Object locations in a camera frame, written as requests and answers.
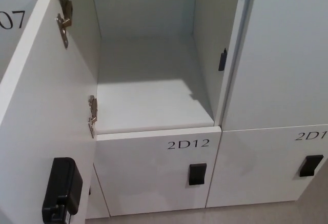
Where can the plain white locker door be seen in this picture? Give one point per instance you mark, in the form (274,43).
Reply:
(279,55)

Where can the metal door hinge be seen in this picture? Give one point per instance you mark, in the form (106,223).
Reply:
(65,24)
(92,113)

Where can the white locker cabinet frame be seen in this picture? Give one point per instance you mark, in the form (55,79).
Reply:
(153,80)

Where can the white locker door 2D1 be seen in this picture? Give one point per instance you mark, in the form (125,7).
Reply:
(261,167)

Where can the black electronic lock box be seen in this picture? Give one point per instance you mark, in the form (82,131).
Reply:
(61,193)

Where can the black lock strike plate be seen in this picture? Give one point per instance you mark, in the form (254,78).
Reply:
(222,59)

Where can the white open locker door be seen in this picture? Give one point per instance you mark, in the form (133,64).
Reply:
(38,93)

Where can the white locker door 07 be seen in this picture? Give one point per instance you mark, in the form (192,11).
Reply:
(12,29)

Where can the white locker door 2D12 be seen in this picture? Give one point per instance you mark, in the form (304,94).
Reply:
(153,172)

